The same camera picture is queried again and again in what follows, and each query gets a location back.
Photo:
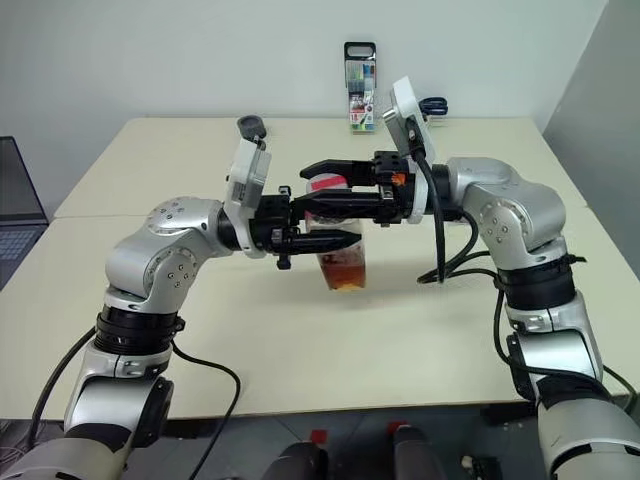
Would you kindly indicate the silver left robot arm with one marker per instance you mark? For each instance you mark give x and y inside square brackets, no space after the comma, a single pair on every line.
[150,250]

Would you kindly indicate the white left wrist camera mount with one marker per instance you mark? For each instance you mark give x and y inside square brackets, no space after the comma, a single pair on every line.
[240,175]

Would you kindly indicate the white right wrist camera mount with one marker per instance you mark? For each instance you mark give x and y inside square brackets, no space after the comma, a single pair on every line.
[405,100]

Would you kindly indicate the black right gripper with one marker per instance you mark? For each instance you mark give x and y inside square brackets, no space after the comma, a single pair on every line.
[395,195]

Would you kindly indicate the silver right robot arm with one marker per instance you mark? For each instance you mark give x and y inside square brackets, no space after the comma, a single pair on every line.
[520,210]

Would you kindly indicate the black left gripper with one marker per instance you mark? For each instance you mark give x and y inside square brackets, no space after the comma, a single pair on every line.
[270,220]

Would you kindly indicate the marker pen set case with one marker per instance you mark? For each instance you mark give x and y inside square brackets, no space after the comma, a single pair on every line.
[360,90]

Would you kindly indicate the dark grey laptop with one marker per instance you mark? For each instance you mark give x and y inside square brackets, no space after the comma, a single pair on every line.
[20,200]

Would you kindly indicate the small black block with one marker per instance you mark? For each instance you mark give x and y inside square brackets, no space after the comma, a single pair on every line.
[482,462]

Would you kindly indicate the dark rounded shape red tab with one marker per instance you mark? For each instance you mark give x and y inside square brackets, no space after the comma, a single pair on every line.
[295,462]
[417,455]

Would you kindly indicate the clear bottle with red tape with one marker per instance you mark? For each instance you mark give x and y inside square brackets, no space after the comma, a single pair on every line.
[345,265]

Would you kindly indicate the dark grey round cup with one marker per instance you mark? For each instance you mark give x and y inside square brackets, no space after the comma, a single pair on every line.
[251,125]

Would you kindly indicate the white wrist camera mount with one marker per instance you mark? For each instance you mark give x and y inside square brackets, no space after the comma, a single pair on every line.
[405,100]
[240,175]

